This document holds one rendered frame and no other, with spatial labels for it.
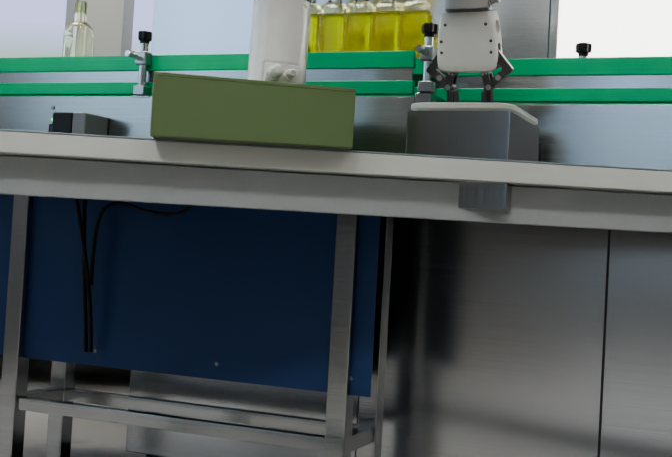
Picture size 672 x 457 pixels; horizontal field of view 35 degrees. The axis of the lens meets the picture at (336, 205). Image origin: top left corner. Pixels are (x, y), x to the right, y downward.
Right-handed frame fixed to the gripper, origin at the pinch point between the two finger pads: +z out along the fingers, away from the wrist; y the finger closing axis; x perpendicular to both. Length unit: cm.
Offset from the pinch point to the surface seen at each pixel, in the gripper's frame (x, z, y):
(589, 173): 5.9, 10.2, -20.5
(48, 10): -248, -12, 268
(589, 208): 2.6, 16.5, -20.0
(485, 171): 12.5, 9.1, -5.7
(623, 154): -18.1, 11.1, -22.6
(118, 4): -264, -14, 240
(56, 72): -16, -4, 94
